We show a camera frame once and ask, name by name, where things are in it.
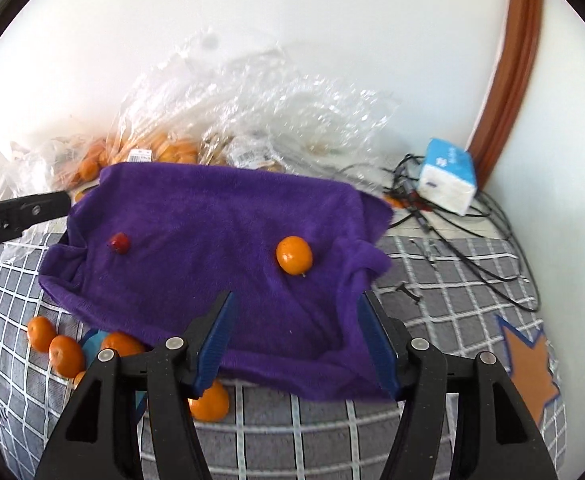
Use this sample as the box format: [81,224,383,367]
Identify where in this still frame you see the large orange with stem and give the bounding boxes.
[100,332,146,358]

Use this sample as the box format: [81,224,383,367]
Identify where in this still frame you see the small orange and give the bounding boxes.
[188,379,230,422]
[276,236,313,276]
[72,370,86,390]

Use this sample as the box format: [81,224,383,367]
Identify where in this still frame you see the small red fruit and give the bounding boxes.
[108,232,131,255]

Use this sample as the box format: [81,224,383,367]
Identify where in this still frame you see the clear bag with fruit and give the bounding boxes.
[0,134,105,264]

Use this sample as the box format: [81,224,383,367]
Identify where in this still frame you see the bagged oranges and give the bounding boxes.
[59,129,198,188]

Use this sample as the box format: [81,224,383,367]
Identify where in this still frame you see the grey checkered tablecloth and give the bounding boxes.
[0,228,569,480]

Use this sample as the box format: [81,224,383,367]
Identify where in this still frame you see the purple towel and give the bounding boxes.
[38,162,392,401]

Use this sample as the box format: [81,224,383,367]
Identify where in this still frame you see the blue white tissue pack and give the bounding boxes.
[416,138,478,216]

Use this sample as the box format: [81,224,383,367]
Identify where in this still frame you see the large clear plastic bag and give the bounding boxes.
[111,34,397,194]

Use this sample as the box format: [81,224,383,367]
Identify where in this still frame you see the black cables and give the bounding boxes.
[381,153,543,313]

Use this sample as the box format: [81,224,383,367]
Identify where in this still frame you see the brown wooden door frame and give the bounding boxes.
[469,0,543,188]

